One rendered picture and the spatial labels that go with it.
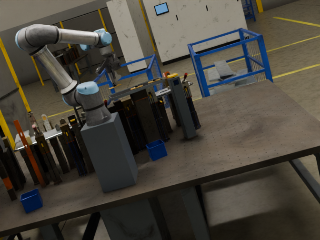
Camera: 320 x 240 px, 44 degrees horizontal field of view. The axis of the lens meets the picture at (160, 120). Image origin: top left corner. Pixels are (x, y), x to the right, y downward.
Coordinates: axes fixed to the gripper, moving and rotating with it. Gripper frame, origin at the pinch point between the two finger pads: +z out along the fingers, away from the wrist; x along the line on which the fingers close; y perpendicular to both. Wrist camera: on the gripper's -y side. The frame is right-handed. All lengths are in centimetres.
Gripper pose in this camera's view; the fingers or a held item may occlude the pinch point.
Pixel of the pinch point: (114, 84)
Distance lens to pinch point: 259.5
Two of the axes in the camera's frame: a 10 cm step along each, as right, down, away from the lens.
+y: 8.1, -3.9, 4.4
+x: -5.1, -0.9, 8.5
